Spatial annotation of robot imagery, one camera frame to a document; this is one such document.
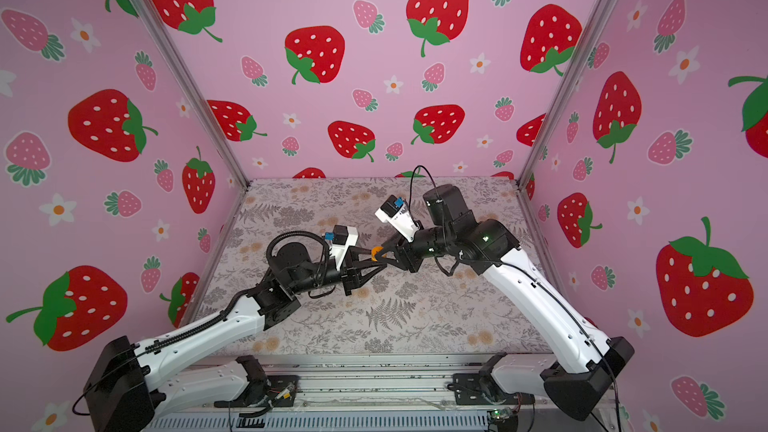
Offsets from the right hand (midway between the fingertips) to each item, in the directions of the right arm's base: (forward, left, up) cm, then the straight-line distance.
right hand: (384, 248), depth 64 cm
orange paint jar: (-1, +2, 0) cm, 3 cm away
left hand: (-2, 0, -2) cm, 3 cm away
